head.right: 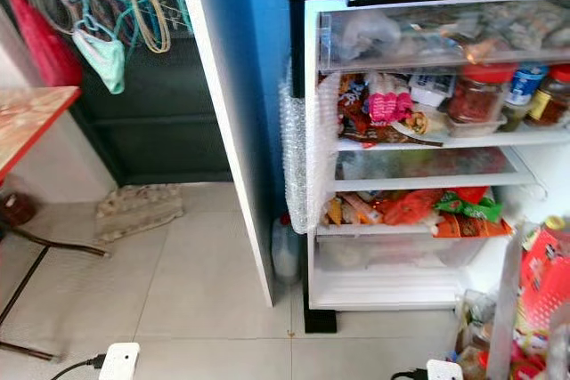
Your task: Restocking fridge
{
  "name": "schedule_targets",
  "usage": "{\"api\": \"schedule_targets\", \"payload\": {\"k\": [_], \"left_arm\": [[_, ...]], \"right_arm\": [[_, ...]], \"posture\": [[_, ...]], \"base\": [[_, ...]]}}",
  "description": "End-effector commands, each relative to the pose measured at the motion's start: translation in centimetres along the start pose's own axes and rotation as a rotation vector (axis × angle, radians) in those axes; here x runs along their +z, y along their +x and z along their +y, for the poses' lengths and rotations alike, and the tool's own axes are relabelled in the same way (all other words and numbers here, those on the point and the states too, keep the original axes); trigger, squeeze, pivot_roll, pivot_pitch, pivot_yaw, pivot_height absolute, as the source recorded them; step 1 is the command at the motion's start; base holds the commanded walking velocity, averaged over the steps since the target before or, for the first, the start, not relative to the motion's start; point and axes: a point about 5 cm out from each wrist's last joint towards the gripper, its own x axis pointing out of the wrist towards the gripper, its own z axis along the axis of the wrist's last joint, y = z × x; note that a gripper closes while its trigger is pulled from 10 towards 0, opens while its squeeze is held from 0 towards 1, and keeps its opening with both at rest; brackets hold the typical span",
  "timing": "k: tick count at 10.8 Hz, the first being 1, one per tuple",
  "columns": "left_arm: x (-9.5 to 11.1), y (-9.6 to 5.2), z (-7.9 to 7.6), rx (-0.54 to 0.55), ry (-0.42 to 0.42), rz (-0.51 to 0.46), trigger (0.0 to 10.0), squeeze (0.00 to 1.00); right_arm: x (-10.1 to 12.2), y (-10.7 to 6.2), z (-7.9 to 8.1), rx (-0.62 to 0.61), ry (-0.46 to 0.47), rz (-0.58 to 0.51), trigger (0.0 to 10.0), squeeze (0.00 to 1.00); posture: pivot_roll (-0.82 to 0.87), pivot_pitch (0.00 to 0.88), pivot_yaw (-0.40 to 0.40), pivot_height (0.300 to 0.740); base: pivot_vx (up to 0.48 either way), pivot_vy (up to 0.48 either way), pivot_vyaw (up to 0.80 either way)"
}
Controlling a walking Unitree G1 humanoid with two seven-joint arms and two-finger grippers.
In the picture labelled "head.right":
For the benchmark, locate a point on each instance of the dark brown pot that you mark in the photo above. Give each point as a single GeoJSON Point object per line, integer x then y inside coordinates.
{"type": "Point", "coordinates": [18, 209]}

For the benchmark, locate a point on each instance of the marble top folding table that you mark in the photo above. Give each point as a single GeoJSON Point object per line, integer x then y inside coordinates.
{"type": "Point", "coordinates": [27, 122]}

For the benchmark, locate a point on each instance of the red hanging bag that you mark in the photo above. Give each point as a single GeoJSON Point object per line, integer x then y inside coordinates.
{"type": "Point", "coordinates": [44, 37]}

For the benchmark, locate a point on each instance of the patterned beige floor rug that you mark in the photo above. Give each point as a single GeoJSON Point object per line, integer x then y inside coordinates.
{"type": "Point", "coordinates": [138, 211]}

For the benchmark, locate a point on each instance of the teal hanging cloth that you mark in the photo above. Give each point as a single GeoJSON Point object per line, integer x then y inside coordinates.
{"type": "Point", "coordinates": [104, 58]}

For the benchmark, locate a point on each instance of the dark door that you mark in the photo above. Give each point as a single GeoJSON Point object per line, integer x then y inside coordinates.
{"type": "Point", "coordinates": [151, 131]}

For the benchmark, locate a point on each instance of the clear plastic water jug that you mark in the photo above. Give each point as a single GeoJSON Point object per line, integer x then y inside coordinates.
{"type": "Point", "coordinates": [285, 251]}

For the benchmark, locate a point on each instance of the clear bubble wrap sheet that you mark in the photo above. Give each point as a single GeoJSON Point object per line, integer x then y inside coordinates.
{"type": "Point", "coordinates": [307, 157]}

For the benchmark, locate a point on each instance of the dark red food packet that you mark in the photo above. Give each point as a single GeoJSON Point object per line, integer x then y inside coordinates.
{"type": "Point", "coordinates": [354, 104]}

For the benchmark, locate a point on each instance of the pink white snack pack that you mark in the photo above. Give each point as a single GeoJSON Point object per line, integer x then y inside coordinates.
{"type": "Point", "coordinates": [387, 104]}

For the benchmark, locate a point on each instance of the clear crisper drawer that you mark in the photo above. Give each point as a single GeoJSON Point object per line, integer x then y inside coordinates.
{"type": "Point", "coordinates": [396, 252]}

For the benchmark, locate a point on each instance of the orange plastic bag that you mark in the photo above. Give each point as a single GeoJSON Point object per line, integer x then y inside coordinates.
{"type": "Point", "coordinates": [410, 208]}

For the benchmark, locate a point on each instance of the black white refrigerator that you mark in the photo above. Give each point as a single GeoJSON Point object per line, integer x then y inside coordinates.
{"type": "Point", "coordinates": [401, 291]}

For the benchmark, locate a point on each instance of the small white carton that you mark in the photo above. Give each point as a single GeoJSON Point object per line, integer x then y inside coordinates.
{"type": "Point", "coordinates": [432, 88]}

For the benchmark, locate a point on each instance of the clear chiller tray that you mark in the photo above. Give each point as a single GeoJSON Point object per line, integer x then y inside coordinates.
{"type": "Point", "coordinates": [445, 35]}

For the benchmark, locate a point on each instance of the green snack bag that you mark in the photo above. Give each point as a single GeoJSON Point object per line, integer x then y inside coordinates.
{"type": "Point", "coordinates": [468, 207]}

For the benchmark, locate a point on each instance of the orange sachet row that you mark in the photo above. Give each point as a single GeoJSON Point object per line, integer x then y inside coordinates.
{"type": "Point", "coordinates": [472, 228]}

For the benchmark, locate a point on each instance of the red lid glass jar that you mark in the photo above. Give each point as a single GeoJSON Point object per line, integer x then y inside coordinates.
{"type": "Point", "coordinates": [476, 98]}

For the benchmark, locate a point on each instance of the blue white can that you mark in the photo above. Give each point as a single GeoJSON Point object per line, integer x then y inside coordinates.
{"type": "Point", "coordinates": [524, 86]}

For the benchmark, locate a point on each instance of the stocked refrigerator door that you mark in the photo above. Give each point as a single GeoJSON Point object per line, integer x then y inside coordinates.
{"type": "Point", "coordinates": [534, 309]}

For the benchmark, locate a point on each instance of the brown sauce jar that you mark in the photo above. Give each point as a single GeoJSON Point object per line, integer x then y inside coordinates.
{"type": "Point", "coordinates": [554, 97]}

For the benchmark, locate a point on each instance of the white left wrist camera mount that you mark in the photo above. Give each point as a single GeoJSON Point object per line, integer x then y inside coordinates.
{"type": "Point", "coordinates": [120, 362]}

